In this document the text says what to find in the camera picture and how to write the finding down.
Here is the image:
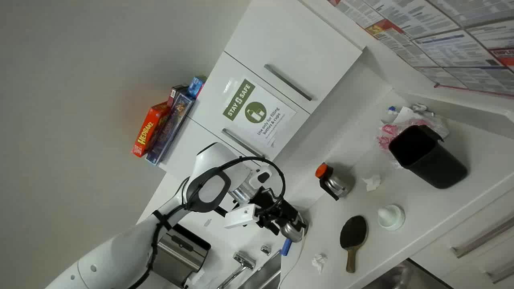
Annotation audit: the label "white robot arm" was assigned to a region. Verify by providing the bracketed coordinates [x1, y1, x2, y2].
[45, 141, 286, 289]

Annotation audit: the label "middle white cabinet door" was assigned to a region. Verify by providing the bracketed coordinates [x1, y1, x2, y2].
[191, 52, 308, 158]

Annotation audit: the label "steel round kettle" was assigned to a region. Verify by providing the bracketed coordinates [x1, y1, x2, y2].
[281, 213, 307, 242]

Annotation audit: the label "small white crumpled paper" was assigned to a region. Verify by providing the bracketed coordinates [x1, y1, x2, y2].
[312, 253, 326, 271]

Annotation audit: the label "white cabinet door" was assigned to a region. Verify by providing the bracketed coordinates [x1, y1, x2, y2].
[227, 0, 361, 112]
[191, 52, 308, 158]
[159, 118, 215, 174]

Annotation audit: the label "steel jar with orange lid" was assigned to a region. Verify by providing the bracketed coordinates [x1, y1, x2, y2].
[315, 161, 353, 200]

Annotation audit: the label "upper white cabinet door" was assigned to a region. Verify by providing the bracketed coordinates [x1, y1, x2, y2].
[227, 0, 361, 112]

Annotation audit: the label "blue foil box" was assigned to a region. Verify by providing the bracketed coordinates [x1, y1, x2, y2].
[146, 76, 206, 165]

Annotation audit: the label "pink white packets pile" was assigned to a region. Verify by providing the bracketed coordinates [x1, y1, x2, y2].
[378, 104, 450, 150]

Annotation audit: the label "wall posters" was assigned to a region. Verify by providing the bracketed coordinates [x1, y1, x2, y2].
[328, 0, 514, 96]

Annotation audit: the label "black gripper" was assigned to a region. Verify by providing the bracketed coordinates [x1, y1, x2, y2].
[251, 187, 297, 234]

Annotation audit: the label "black waste bin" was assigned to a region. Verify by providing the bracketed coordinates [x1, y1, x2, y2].
[389, 124, 469, 189]

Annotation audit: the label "black ping pong paddle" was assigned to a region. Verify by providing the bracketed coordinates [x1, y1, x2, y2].
[339, 214, 368, 272]

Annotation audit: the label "steel paper towel dispenser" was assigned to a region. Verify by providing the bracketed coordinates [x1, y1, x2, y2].
[153, 224, 210, 287]

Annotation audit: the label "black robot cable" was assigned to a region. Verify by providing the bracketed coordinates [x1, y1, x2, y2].
[140, 155, 288, 289]

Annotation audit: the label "lower white cabinet door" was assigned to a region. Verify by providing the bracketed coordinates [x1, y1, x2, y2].
[159, 118, 215, 174]

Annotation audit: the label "orange red box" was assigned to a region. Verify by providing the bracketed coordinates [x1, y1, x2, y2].
[132, 100, 170, 157]

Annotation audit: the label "green stay safe sign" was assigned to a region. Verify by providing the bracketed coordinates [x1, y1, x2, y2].
[223, 78, 296, 147]

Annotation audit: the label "steel sink faucet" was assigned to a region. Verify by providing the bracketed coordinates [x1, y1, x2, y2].
[217, 250, 257, 289]

